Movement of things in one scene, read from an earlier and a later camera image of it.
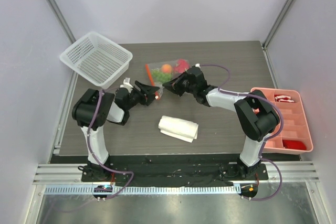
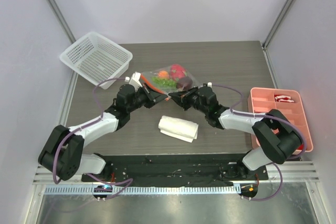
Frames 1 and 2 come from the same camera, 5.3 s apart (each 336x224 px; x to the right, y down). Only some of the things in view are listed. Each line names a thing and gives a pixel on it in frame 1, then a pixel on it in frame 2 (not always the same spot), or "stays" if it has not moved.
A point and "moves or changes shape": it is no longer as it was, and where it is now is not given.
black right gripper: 180,84 → 187,98
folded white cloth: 182,129 stays
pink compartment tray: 295,126 stays
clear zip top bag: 162,72 moves or changes shape
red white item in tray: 280,98 stays
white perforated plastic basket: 97,58 stays
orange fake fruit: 166,68 → 163,74
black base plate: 172,171 stays
